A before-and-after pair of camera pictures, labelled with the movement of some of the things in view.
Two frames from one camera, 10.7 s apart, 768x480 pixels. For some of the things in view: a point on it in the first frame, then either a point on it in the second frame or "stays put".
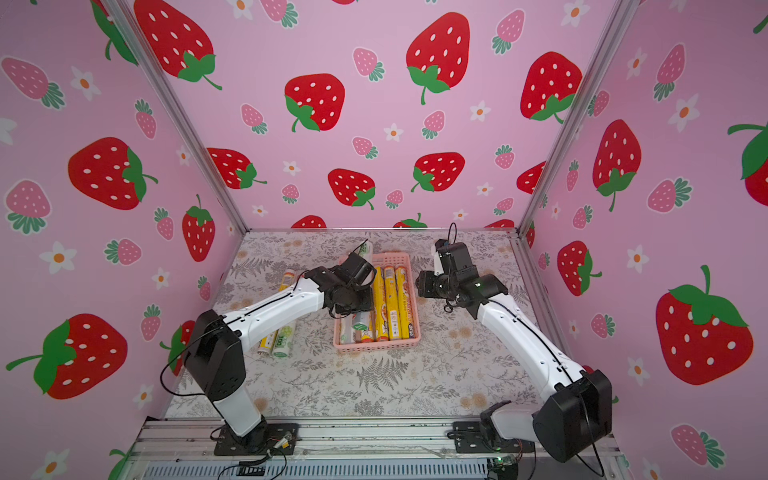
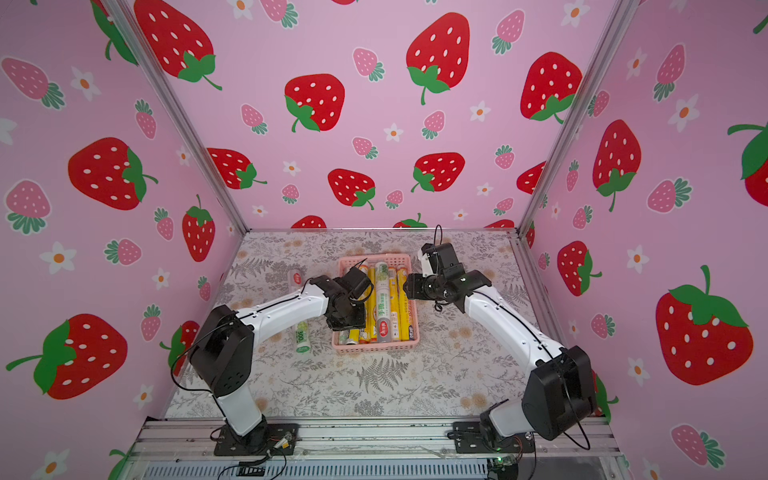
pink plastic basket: x=402 y=259 stays put
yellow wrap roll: x=391 y=302 stays put
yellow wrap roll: x=401 y=287 stays put
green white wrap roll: x=366 y=251 -> x=383 y=301
